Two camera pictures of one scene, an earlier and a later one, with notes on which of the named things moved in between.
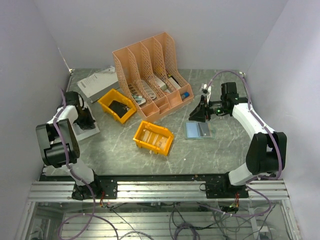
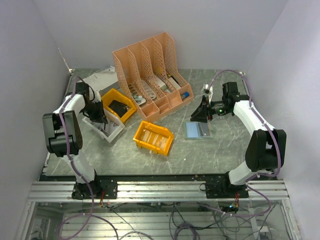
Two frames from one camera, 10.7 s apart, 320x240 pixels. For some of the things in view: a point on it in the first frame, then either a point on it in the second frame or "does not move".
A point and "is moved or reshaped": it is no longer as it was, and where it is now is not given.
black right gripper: x=199 y=113 does not move
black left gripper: x=90 y=124 to x=100 y=116
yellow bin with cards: x=154 y=138 does not move
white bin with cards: x=80 y=133 is moved or reshaped
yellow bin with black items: x=117 y=105 does not move
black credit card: x=204 y=129 does not move
